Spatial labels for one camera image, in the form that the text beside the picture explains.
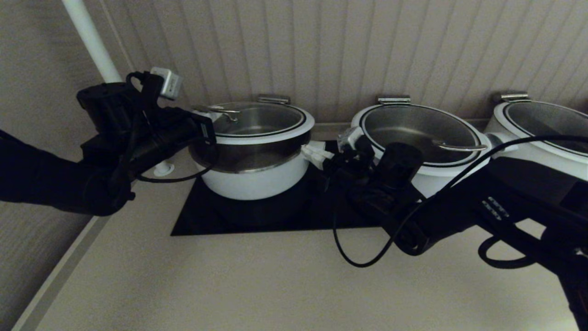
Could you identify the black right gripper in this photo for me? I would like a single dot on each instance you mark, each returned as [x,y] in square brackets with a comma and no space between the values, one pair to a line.
[353,170]

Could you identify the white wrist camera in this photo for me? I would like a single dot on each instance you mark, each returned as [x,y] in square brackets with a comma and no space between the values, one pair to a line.
[349,138]
[166,83]

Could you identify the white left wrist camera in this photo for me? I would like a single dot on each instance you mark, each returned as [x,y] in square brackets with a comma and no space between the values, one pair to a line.
[166,83]

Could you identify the white rimmed glass pot lid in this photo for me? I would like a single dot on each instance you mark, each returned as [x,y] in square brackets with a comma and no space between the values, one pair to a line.
[413,128]
[266,119]

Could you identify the right white pot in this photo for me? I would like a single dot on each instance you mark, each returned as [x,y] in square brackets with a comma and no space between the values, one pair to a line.
[551,122]

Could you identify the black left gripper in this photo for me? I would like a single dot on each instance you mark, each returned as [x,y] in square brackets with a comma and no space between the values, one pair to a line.
[170,133]

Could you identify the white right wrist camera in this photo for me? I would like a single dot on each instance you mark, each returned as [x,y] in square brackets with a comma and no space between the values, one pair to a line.
[349,138]

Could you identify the white metal pole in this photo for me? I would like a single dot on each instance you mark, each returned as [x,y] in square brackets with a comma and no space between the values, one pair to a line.
[89,41]

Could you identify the wide black glass cooktop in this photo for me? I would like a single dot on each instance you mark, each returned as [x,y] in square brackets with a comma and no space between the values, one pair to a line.
[257,216]

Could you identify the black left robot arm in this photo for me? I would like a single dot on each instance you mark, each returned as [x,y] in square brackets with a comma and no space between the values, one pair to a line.
[41,174]

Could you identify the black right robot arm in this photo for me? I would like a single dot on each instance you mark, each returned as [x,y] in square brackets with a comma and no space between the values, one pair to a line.
[459,211]

